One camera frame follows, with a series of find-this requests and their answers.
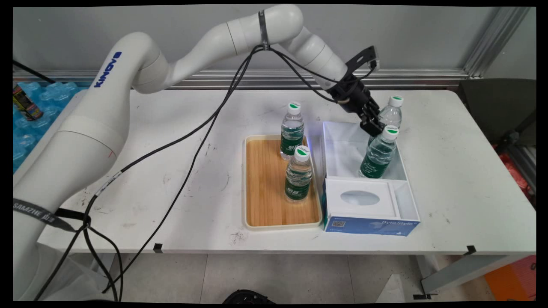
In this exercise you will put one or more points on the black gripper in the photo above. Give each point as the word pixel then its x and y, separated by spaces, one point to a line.
pixel 353 94

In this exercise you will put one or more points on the black tape mark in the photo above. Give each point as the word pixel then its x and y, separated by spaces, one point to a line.
pixel 158 247
pixel 471 250

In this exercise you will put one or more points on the grey slanted table leg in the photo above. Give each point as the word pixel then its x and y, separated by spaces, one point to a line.
pixel 462 271

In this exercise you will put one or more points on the red plastic bag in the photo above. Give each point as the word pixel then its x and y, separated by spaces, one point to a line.
pixel 516 175

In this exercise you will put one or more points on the horizontal aluminium frame rail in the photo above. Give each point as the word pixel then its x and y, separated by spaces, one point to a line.
pixel 406 79

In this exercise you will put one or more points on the slanted aluminium frame post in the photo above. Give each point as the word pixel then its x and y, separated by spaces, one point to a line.
pixel 496 40

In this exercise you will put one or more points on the wooden tray cream rim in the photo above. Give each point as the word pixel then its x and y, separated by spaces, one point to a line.
pixel 265 192

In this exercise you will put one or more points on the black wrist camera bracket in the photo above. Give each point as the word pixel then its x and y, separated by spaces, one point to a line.
pixel 363 57

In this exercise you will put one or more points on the black round floor object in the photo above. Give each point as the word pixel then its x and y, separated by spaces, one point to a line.
pixel 248 297

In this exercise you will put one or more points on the blue plastic bottle pack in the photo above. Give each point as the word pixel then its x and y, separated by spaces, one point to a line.
pixel 25 132

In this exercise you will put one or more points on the colourful printed can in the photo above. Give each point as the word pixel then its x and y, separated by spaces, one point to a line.
pixel 26 105

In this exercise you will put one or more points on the grey metal side rail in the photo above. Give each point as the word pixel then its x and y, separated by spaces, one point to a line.
pixel 524 164

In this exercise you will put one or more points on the orange box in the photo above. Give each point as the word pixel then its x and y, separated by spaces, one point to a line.
pixel 511 280

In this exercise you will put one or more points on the grey upright table leg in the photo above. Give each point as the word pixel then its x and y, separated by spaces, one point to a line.
pixel 109 263

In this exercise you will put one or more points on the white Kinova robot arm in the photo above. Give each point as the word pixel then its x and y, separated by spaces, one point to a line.
pixel 85 128

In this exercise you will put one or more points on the water bottle green label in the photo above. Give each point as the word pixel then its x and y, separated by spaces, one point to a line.
pixel 376 160
pixel 292 137
pixel 393 113
pixel 298 179

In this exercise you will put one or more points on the white box blue side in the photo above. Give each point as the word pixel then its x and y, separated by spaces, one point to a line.
pixel 368 226

